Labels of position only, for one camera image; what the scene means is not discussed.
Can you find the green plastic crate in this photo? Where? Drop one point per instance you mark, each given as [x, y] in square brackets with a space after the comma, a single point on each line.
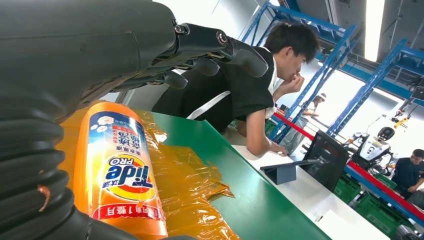
[381, 215]
[270, 128]
[346, 190]
[386, 180]

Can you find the white desk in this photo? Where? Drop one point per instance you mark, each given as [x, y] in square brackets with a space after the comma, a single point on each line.
[314, 205]

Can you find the yellow taped cardboard sheet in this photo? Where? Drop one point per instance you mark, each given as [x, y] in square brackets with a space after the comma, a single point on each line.
[185, 185]

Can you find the orange Tide detergent bottle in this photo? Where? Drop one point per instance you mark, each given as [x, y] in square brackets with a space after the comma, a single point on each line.
[116, 172]

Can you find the person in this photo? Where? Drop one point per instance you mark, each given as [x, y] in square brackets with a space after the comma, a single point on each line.
[238, 86]
[407, 172]
[306, 116]

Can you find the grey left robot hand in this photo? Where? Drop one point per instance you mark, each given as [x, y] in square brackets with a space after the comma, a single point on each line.
[82, 46]

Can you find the white humanoid robot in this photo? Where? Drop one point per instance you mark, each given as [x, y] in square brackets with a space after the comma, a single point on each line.
[372, 149]

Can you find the tablet in dark folding case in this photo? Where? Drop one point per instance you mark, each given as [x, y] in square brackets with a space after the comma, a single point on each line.
[324, 159]

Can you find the green table mat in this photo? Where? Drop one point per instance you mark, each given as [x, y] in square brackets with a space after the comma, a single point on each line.
[251, 212]

